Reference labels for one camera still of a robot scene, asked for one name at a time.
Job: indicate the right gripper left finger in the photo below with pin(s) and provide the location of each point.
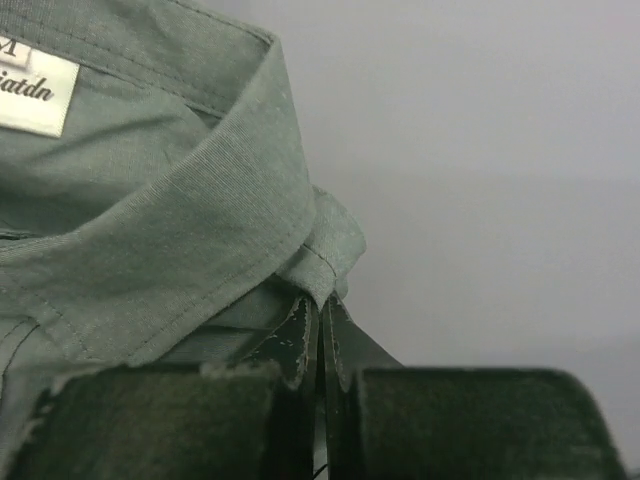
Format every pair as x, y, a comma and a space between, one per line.
252, 419

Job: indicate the grey button shirt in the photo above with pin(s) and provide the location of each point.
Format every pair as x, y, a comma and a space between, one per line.
156, 205

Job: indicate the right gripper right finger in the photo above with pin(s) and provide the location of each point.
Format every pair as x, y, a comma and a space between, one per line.
385, 420

